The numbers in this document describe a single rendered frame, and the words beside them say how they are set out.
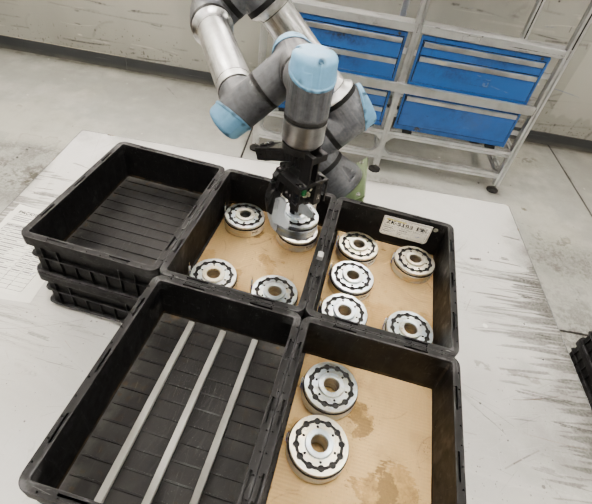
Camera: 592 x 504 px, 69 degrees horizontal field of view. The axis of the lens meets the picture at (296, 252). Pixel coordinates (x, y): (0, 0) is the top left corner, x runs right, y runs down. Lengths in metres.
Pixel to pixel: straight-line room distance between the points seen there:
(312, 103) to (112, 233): 0.63
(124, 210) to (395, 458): 0.85
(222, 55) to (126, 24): 3.04
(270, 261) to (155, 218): 0.32
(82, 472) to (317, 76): 0.71
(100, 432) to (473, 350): 0.87
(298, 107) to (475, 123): 2.33
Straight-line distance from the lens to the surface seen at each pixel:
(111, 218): 1.17
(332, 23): 2.68
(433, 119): 2.91
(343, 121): 1.21
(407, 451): 0.86
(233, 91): 0.82
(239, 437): 0.81
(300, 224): 0.90
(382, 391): 0.89
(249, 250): 1.06
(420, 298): 1.07
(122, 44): 4.03
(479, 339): 1.24
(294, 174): 0.80
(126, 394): 0.86
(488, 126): 3.01
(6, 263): 1.32
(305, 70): 0.69
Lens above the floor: 1.58
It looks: 44 degrees down
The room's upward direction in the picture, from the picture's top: 11 degrees clockwise
